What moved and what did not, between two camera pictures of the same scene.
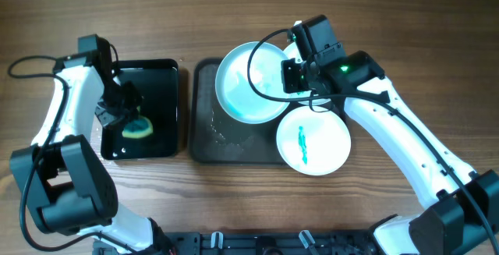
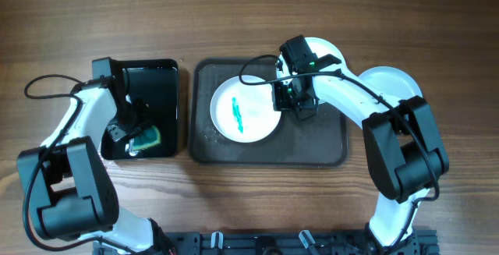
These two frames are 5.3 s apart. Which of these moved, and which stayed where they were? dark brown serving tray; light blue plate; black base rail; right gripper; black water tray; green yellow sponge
Moved: light blue plate; right gripper; green yellow sponge
Stayed: black water tray; dark brown serving tray; black base rail
